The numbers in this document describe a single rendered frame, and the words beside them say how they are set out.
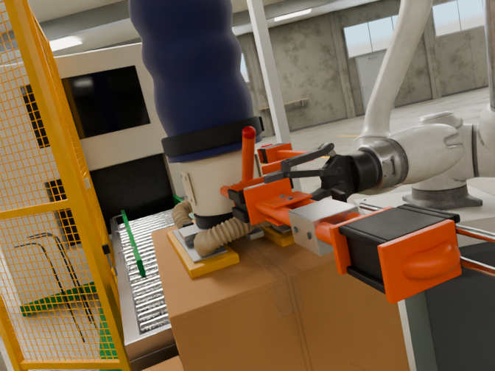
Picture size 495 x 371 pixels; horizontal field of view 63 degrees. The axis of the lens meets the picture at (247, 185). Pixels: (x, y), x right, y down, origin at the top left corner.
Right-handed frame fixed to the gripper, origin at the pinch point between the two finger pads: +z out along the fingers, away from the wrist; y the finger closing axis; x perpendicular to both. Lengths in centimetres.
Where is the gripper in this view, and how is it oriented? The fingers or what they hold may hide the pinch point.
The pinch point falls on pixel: (267, 198)
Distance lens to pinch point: 69.0
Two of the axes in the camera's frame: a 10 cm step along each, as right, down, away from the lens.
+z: -9.2, 2.6, -3.0
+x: -3.4, -0.9, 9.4
